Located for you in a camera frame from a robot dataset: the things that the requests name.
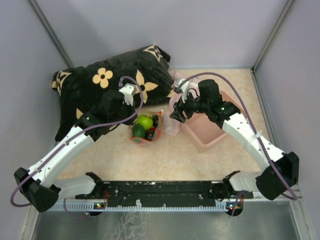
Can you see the dark brown fruit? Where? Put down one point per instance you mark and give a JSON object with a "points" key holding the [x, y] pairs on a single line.
{"points": [[152, 135]]}

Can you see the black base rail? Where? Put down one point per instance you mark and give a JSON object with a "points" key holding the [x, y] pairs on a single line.
{"points": [[162, 193]]}

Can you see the green apple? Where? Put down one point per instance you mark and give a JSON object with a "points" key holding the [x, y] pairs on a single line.
{"points": [[145, 121]]}

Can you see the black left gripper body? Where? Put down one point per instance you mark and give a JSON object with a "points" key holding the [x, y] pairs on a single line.
{"points": [[127, 111]]}

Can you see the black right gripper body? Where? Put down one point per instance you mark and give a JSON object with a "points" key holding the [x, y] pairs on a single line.
{"points": [[194, 105]]}

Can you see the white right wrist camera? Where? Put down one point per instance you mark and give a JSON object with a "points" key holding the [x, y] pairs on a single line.
{"points": [[181, 87]]}

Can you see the black flower-pattern pillow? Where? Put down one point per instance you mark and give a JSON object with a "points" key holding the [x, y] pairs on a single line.
{"points": [[80, 88]]}

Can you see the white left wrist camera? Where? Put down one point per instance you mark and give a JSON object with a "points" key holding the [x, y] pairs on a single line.
{"points": [[128, 91]]}

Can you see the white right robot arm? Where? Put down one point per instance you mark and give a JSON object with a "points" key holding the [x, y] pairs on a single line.
{"points": [[278, 172]]}

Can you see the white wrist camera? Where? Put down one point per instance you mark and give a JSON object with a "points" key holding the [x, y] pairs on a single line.
{"points": [[128, 91], [181, 87]]}

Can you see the aluminium frame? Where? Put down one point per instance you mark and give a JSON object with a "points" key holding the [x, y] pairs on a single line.
{"points": [[279, 171]]}

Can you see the clear zip bag orange zipper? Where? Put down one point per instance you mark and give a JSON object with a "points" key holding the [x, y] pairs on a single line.
{"points": [[144, 142]]}

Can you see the pink cloth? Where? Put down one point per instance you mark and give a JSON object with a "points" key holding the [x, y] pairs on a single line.
{"points": [[171, 126]]}

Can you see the pink plastic bin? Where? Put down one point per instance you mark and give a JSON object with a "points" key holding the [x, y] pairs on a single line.
{"points": [[203, 133]]}

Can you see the dark green avocado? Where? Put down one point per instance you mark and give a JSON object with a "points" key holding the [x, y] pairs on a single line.
{"points": [[138, 131]]}

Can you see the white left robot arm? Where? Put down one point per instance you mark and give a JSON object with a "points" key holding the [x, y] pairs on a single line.
{"points": [[39, 184]]}

